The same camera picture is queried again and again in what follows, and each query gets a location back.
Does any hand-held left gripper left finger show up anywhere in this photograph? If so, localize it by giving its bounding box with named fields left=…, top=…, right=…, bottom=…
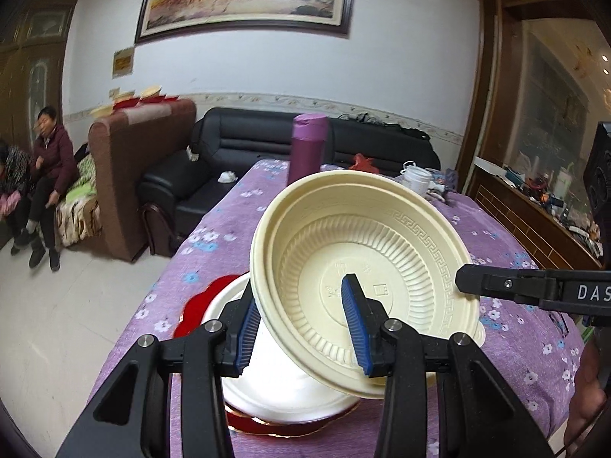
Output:
left=55, top=285, right=263, bottom=458

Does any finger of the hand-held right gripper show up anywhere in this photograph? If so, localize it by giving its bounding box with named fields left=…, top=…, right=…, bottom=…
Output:
left=454, top=263, right=565, bottom=307

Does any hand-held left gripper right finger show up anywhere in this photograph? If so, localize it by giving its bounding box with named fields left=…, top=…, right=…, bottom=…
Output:
left=340, top=273, right=554, bottom=458

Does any red plate with gold rim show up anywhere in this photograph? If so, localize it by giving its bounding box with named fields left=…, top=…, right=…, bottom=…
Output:
left=172, top=273, right=362, bottom=440

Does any white bowl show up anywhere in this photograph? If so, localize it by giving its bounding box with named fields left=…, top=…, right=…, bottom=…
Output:
left=199, top=273, right=364, bottom=424

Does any large cream plastic bowl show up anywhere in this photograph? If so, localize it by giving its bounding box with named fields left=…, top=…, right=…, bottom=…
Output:
left=249, top=171, right=487, bottom=400

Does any person's right hand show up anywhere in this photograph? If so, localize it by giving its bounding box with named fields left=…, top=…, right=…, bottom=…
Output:
left=563, top=336, right=611, bottom=445

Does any purple floral tablecloth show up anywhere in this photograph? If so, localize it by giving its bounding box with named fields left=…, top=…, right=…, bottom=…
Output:
left=86, top=157, right=589, bottom=458

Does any wooden cabinet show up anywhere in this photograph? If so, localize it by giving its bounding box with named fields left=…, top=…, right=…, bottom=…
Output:
left=470, top=0, right=611, bottom=275

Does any white plastic jar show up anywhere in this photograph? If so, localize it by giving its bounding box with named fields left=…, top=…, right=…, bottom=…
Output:
left=400, top=161, right=434, bottom=195

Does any red bag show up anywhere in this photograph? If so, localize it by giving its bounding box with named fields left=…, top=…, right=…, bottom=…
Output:
left=348, top=153, right=383, bottom=173

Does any black leather sofa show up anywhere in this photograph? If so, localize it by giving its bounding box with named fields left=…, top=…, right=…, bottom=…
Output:
left=137, top=107, right=442, bottom=259

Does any purple thermos bottle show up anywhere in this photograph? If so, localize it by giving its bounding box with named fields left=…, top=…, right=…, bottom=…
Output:
left=285, top=113, right=330, bottom=188

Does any brown armchair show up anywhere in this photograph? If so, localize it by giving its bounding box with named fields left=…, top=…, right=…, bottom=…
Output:
left=88, top=98, right=198, bottom=264

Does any floral blanket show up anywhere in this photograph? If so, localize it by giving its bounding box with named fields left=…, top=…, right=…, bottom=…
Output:
left=54, top=154, right=102, bottom=250

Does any wooden wardrobe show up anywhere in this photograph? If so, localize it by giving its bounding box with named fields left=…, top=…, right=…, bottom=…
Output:
left=0, top=0, right=78, bottom=156

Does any yellow wall plaque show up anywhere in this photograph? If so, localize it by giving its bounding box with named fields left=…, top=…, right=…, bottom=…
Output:
left=112, top=48, right=135, bottom=79

